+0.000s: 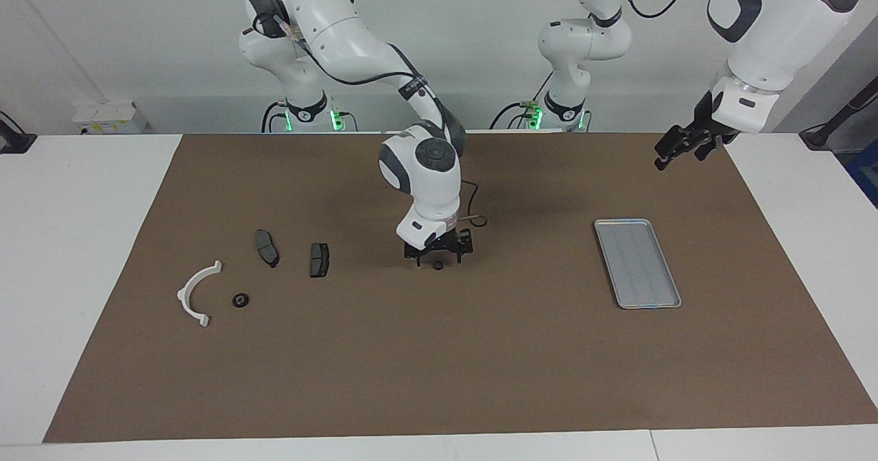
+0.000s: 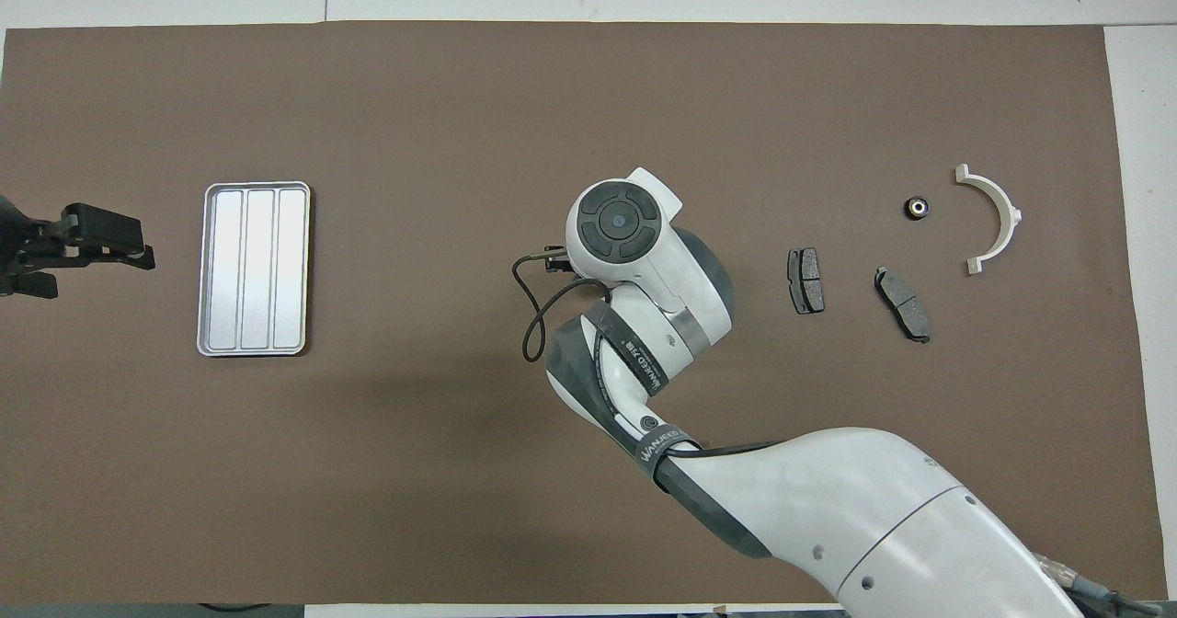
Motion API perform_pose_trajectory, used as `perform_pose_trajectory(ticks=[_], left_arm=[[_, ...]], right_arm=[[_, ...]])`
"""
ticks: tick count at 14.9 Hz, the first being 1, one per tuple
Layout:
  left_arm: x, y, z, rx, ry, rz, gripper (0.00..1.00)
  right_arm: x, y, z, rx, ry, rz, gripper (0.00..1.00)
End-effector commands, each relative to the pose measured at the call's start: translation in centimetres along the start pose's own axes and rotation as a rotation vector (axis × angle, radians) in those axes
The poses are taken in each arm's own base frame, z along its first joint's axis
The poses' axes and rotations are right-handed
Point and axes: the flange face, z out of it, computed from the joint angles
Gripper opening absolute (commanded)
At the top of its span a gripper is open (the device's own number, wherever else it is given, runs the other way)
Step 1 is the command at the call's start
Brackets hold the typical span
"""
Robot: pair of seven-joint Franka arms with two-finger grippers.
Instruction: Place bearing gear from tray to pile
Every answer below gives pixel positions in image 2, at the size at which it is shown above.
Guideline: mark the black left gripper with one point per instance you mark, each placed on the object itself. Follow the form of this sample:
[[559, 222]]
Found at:
[[23, 241]]

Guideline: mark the black bearing gear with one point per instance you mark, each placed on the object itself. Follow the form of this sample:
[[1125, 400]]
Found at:
[[917, 206]]

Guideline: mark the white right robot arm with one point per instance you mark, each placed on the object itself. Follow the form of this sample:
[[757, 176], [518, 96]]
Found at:
[[828, 517]]

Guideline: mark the silver metal tray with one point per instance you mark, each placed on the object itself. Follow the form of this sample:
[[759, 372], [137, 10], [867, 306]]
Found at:
[[253, 268]]

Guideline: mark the brown table mat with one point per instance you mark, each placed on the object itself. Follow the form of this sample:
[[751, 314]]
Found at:
[[460, 471]]

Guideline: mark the rectangular dark grey brake pad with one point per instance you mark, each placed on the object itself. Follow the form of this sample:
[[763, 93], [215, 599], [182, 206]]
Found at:
[[806, 280]]

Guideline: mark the curved dark grey brake pad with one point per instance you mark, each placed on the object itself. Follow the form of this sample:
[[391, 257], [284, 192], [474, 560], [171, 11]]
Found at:
[[903, 303]]

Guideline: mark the white semicircular bracket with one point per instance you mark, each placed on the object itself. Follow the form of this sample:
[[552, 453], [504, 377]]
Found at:
[[1005, 211]]

